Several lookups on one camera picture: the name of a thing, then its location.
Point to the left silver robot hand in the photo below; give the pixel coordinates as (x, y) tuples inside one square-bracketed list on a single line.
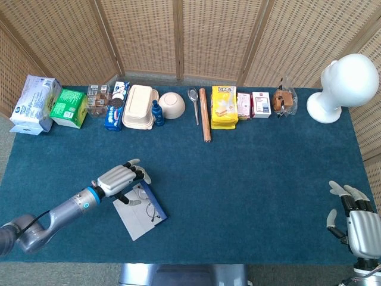
[(114, 180)]

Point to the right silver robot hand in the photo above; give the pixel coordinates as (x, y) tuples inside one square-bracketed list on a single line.
[(364, 232)]

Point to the eyeglasses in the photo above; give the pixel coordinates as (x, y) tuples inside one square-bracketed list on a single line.
[(150, 210)]

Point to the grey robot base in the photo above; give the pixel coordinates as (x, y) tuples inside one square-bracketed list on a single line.
[(184, 275)]

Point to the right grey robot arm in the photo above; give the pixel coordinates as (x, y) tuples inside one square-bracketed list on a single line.
[(366, 265)]

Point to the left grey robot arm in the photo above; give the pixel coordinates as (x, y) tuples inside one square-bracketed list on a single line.
[(59, 211)]

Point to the blue Oreo box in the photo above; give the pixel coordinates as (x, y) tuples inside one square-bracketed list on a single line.
[(113, 117)]

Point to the beige lidded lunch container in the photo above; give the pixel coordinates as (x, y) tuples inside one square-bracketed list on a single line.
[(138, 107)]

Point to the blue spray bottle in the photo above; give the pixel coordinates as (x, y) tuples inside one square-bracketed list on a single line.
[(157, 113)]

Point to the clear plastic snack box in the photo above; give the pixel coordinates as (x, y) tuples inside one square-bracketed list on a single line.
[(96, 101)]

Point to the green tissue pack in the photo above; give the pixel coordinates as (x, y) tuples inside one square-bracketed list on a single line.
[(68, 107)]

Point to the white blue Oreo packet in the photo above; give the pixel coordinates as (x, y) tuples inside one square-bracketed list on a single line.
[(120, 89)]

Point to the beige upturned bowl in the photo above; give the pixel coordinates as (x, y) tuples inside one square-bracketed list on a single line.
[(171, 105)]

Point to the wooden rolling pin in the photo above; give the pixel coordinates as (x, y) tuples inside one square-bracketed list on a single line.
[(204, 116)]

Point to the white blue tissue pack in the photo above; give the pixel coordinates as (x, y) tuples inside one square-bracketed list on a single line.
[(32, 104)]

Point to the metal spoon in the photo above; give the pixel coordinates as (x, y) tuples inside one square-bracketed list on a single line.
[(193, 94)]

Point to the blue felt table cloth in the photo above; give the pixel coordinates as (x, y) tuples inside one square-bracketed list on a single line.
[(238, 178)]

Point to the yellow biscuit bag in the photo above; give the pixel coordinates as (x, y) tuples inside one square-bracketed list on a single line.
[(223, 107)]

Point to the small pink box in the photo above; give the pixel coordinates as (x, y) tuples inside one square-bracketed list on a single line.
[(244, 105)]

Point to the clear bag of pastries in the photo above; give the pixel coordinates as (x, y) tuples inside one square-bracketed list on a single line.
[(282, 101)]

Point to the white foam mannequin head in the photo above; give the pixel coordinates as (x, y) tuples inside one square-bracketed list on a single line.
[(351, 77)]

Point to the white red box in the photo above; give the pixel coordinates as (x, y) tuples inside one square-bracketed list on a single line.
[(261, 104)]

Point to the wicker folding screen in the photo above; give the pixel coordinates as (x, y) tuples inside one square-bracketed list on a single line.
[(208, 35)]

